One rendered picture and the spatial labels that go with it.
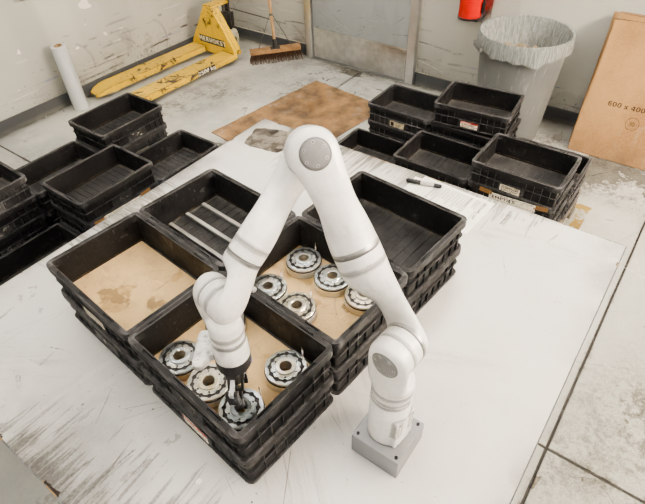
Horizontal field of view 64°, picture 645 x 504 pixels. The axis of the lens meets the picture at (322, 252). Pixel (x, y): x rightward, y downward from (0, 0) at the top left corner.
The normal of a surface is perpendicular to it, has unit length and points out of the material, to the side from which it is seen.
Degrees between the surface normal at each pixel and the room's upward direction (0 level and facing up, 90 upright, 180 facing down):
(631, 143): 72
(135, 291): 0
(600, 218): 0
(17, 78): 90
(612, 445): 0
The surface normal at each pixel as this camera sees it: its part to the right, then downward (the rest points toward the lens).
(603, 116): -0.57, 0.36
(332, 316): -0.04, -0.73
